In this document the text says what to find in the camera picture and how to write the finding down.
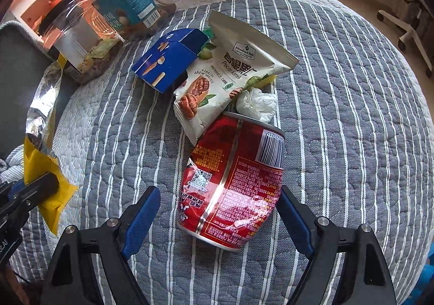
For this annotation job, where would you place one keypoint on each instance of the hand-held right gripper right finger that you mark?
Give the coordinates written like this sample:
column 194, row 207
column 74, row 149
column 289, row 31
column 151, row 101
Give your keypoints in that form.
column 295, row 223

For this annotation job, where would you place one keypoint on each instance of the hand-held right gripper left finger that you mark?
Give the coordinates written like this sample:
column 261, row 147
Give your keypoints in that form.
column 142, row 220

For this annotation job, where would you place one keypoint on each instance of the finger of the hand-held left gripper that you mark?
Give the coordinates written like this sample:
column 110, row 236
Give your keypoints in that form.
column 44, row 186
column 10, row 189

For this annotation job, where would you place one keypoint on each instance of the yellow foil snack bag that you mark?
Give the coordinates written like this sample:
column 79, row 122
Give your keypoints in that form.
column 37, row 159

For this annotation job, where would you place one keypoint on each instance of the dented red drink can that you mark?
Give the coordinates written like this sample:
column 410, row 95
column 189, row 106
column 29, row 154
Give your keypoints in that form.
column 237, row 183

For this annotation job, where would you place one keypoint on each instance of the grey chair back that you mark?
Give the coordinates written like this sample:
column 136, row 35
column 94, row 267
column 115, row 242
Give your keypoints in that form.
column 17, row 88

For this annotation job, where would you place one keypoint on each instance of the grey striped quilt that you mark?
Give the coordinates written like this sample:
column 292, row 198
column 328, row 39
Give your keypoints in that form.
column 339, row 122

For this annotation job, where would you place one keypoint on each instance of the crumpled white tissue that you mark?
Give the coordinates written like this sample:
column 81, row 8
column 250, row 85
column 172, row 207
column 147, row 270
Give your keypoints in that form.
column 257, row 105

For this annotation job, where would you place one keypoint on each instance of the clear plastic jar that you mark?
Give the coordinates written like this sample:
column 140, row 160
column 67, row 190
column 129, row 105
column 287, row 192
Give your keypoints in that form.
column 67, row 37

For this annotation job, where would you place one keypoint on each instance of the dark blue snack box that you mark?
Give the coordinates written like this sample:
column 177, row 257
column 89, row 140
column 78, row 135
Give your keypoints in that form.
column 162, row 60

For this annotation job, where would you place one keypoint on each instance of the white nut snack bag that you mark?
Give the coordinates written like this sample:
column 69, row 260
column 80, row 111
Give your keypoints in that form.
column 237, row 60

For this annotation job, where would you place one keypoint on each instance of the green wrapper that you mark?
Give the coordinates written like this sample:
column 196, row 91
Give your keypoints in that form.
column 208, row 35

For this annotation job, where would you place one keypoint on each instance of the white office chair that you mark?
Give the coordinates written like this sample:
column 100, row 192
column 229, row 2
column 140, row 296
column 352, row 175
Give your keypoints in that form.
column 413, row 27

